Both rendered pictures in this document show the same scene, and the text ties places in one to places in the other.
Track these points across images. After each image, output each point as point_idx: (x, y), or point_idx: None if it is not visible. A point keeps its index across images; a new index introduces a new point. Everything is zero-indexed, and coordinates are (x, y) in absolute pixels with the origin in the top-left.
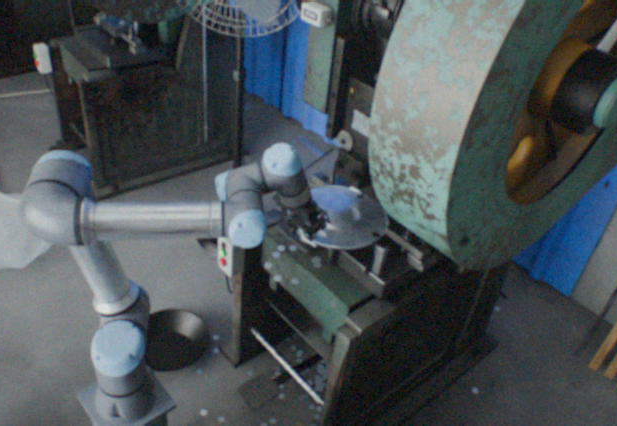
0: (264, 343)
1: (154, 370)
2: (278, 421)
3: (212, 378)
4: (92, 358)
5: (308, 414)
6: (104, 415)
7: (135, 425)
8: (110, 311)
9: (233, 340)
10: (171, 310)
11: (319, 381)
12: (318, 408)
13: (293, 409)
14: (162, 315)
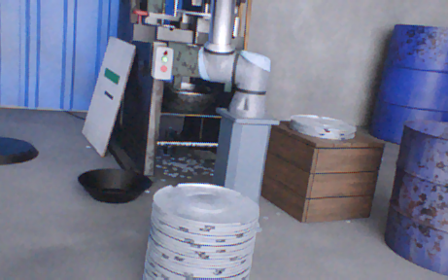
0: (170, 143)
1: (145, 189)
2: (207, 182)
3: (156, 190)
4: (258, 65)
5: (208, 175)
6: (262, 113)
7: (268, 116)
8: (233, 48)
9: (148, 158)
10: (82, 175)
11: (186, 167)
12: (206, 172)
13: (201, 177)
14: (82, 181)
